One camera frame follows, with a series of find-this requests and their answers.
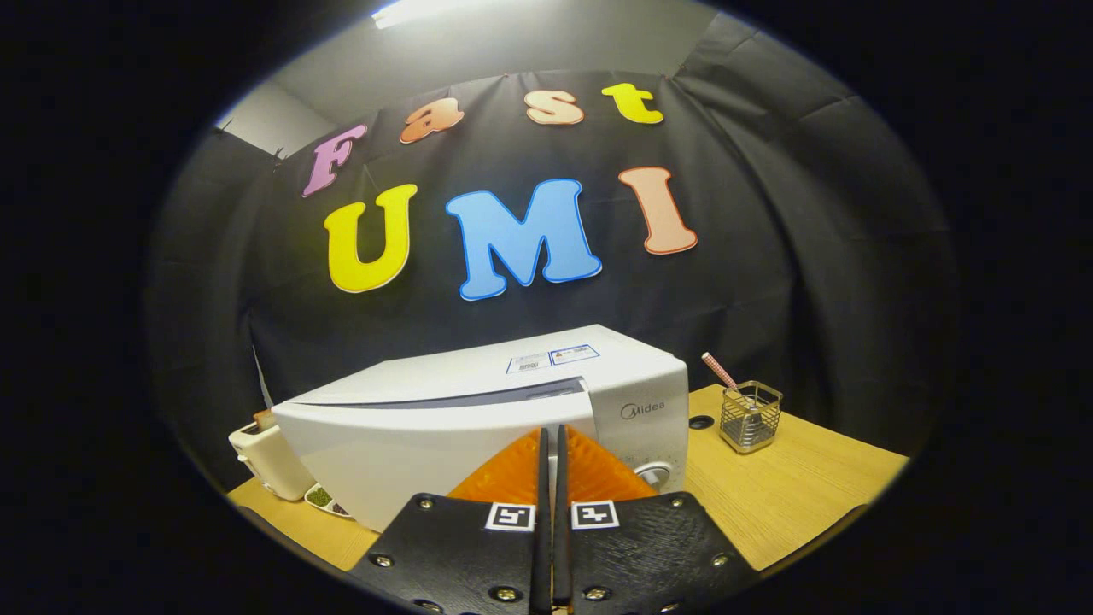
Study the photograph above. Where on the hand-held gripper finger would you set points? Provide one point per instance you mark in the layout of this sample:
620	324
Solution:
562	555
541	555

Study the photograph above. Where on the white toaster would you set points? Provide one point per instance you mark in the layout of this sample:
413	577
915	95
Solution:
273	465

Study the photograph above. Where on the white microwave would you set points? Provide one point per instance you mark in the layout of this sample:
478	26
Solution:
427	427

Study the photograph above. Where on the pink striped straw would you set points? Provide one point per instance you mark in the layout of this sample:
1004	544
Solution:
719	371

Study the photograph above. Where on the toast slice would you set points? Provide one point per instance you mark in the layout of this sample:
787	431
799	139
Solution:
264	418

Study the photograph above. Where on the small dish of green seeds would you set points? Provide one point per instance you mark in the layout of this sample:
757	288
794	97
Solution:
320	497

